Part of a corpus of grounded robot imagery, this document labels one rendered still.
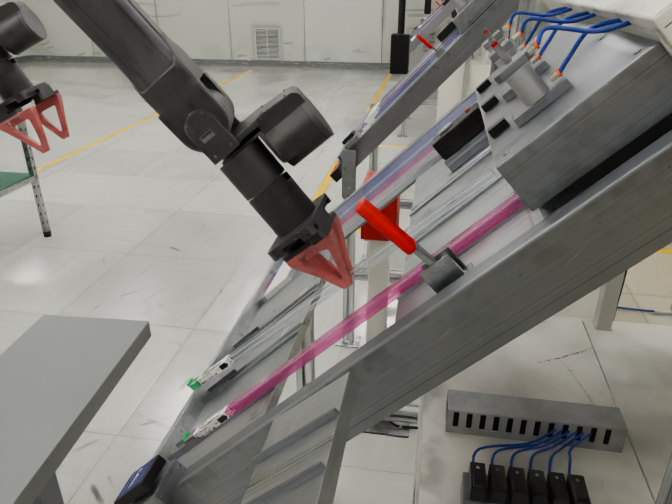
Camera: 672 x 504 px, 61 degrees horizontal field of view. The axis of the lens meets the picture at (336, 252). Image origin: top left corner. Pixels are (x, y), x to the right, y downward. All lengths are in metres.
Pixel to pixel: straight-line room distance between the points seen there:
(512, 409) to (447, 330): 0.49
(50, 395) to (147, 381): 1.01
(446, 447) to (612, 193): 0.58
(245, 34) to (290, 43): 0.73
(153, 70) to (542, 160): 0.38
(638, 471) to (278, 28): 8.98
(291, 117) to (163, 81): 0.13
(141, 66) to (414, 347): 0.38
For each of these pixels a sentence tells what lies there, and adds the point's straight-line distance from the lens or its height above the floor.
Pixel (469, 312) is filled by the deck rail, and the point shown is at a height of 1.02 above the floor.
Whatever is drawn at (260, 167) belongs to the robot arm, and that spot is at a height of 1.07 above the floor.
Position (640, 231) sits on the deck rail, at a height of 1.10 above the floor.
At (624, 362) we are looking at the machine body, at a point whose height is 0.62.
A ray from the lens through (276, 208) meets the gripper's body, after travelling 0.65.
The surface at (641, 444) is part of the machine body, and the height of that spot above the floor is 0.62.
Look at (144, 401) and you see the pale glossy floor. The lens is 2.06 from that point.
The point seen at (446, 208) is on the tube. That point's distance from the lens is 0.64.
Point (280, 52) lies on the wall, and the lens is 9.58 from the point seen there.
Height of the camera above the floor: 1.26
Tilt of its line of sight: 25 degrees down
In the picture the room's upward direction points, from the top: straight up
